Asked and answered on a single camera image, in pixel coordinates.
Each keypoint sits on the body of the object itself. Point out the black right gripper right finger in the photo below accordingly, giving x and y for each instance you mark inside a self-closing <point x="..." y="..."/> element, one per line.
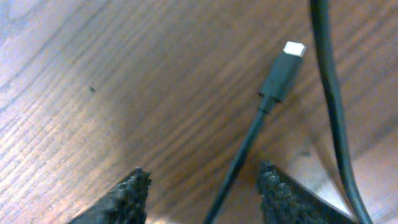
<point x="284" y="200"/>

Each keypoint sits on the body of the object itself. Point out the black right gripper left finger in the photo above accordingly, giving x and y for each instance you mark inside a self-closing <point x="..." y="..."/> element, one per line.
<point x="125" y="203"/>

